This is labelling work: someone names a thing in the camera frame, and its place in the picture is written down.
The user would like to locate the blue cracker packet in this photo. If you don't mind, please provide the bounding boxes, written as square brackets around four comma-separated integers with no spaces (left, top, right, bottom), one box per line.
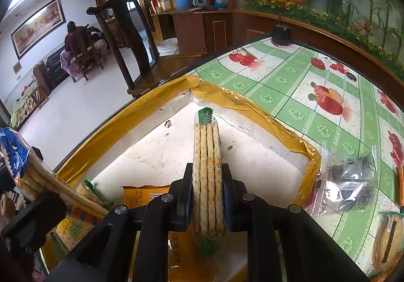
[0,127,109,219]

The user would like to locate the framed wall painting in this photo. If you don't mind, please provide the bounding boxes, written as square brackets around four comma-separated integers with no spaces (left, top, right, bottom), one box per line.
[11,0,66,60]

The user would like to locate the brown cracker packet yellow ends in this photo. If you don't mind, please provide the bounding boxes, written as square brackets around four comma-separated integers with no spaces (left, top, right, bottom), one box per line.
[395,163,404,207]

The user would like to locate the green fruit print tablecloth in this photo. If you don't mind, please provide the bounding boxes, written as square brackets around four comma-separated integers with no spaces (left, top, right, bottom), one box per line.
[186,35,404,282]

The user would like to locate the white bucket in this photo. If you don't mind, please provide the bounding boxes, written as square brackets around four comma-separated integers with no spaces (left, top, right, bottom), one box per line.
[157,38,179,56]

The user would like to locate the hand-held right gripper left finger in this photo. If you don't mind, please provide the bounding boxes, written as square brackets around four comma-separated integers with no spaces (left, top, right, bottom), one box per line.
[44,162,194,282]

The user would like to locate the black sofa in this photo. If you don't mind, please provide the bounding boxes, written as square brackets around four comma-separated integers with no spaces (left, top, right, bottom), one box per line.
[45,50,69,87]

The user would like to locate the wooden cabinet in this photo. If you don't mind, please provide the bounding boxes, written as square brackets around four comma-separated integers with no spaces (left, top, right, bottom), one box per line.
[136,0,237,56]

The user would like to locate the orange barcode cracker packet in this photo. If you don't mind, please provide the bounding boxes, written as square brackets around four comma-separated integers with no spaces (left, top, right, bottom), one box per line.
[370,211,404,280]

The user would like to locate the slim cracker packet green tip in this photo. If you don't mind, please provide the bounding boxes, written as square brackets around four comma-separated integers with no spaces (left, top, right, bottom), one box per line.
[76,179,115,211]

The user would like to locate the clear plastic packet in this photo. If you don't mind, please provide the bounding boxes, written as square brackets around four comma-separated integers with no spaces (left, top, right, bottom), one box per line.
[311,141,380,217]

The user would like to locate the small black stand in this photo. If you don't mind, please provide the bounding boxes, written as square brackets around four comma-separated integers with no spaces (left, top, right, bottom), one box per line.
[272,15,293,47]

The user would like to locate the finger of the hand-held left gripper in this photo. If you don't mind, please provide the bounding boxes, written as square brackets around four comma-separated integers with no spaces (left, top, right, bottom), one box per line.
[0,193,67,252]

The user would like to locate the plain orange snack packet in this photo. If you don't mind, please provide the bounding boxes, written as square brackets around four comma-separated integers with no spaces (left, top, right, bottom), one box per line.
[121,185,193,282]

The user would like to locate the yellow cardboard box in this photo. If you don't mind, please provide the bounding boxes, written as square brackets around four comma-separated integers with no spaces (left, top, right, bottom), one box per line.
[151,0,176,14]

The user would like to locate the brown armchair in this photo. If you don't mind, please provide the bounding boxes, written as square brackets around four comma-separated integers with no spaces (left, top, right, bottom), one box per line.
[33,61,52,97]

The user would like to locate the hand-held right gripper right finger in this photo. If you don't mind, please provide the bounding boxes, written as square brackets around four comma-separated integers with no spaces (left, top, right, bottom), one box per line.
[221,164,370,282]

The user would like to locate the dark wooden chair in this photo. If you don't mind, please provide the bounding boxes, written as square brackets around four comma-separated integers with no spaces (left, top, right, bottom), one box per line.
[86,0,198,97]

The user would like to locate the yellow printed cracker packet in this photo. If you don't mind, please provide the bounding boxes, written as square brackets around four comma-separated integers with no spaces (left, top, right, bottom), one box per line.
[55,206,102,252]

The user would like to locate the cracker packet with green ends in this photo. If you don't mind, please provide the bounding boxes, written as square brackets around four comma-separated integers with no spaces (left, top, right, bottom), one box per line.
[192,107,226,255]

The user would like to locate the small wooden dining chair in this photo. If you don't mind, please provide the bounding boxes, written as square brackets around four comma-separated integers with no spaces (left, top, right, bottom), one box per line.
[71,26,105,82]

